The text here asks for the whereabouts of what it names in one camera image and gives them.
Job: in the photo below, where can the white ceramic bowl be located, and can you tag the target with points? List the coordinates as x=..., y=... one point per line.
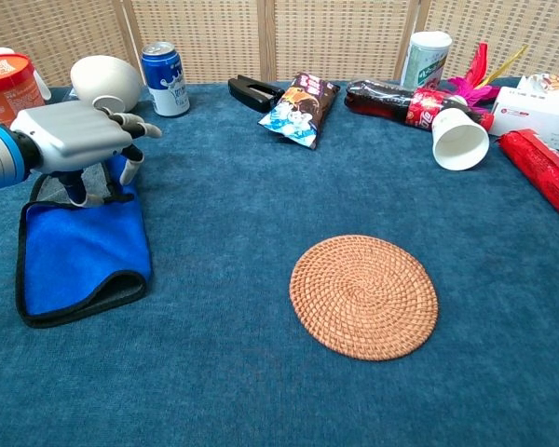
x=107, y=79

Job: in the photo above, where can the white and green lidded cup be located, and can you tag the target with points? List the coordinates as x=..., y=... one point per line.
x=424, y=60

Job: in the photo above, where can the red biscuit pack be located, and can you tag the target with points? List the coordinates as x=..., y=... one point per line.
x=545, y=167

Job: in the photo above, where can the bamboo folding screen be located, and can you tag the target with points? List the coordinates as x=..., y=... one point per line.
x=214, y=37

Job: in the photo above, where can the white cardboard box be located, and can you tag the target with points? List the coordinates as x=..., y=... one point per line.
x=535, y=114

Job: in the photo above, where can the white snack bag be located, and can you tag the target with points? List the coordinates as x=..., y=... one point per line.
x=549, y=84

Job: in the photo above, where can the blue table cloth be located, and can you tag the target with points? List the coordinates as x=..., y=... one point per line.
x=214, y=372

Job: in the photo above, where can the grey and blue cloth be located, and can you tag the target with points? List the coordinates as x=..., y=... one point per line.
x=79, y=251

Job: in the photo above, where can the white paper cup green print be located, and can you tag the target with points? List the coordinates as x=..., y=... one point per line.
x=461, y=142

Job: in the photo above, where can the black stapler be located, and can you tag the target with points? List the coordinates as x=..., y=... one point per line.
x=249, y=93

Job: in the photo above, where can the colourful feather shuttlecock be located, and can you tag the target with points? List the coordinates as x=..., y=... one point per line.
x=475, y=86

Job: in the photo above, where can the cola bottle with red label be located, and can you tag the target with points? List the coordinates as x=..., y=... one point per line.
x=386, y=102

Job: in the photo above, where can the brown chocolate snack bag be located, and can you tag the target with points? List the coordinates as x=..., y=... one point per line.
x=303, y=109

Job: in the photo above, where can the round woven rattan coaster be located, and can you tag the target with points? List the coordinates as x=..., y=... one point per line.
x=363, y=298

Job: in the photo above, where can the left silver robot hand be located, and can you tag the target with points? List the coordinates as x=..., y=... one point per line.
x=74, y=135

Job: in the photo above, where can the red tub with orange lid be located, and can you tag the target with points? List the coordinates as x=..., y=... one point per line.
x=4, y=88

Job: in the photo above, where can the blue and white drink can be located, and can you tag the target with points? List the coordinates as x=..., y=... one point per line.
x=167, y=84

